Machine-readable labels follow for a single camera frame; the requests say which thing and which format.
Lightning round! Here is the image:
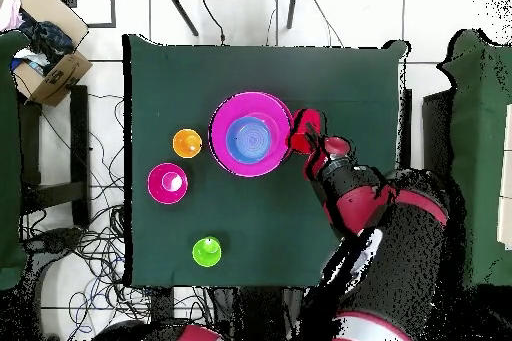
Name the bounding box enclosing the cardboard box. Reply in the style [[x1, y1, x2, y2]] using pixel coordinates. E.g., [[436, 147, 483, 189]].
[[10, 0, 94, 107]]

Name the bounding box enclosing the dark green tablecloth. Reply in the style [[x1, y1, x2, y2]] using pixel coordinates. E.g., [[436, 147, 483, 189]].
[[121, 33, 410, 290]]

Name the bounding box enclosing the red cup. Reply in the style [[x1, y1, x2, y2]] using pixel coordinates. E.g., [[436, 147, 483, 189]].
[[288, 108, 322, 155]]

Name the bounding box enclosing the green cloth covered table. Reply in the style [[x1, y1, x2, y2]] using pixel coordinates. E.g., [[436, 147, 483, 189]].
[[0, 30, 30, 291], [437, 29, 512, 288]]

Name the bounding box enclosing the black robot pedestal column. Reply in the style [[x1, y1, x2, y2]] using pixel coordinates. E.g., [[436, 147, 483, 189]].
[[211, 286, 307, 341]]

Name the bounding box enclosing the light green cup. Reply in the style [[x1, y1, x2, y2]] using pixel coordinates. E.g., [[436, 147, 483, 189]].
[[191, 235, 223, 269]]

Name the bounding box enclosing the tangle of black cables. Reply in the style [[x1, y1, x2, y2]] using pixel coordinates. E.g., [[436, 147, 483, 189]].
[[21, 92, 215, 341]]

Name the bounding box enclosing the black power cable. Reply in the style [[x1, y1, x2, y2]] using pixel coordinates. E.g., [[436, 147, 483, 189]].
[[200, 0, 228, 46]]

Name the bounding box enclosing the orange cup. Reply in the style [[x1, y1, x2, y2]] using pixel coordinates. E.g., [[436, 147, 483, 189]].
[[172, 128, 204, 159]]

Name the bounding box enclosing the blue bowl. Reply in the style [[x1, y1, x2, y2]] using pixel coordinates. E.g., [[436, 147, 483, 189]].
[[225, 116, 273, 165]]

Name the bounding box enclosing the small magenta bowl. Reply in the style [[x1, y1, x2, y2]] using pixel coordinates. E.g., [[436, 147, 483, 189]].
[[146, 162, 189, 205]]

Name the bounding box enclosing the pink cloth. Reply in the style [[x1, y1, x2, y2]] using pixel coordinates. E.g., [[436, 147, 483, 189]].
[[0, 0, 25, 33]]

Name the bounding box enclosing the dark grey chair base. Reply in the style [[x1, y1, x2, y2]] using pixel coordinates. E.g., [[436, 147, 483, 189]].
[[21, 226, 85, 266]]

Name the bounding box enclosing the dark blue clothing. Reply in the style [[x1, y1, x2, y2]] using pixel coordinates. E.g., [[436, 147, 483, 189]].
[[19, 10, 76, 74]]

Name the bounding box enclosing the black stool frame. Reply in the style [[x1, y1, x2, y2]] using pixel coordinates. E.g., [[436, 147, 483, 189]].
[[17, 84, 91, 228]]

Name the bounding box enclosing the large pink bowl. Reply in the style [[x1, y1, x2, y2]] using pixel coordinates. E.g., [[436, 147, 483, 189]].
[[208, 91, 295, 178]]

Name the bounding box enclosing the black power box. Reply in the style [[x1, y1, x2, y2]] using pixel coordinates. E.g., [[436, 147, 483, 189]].
[[149, 286, 176, 322]]

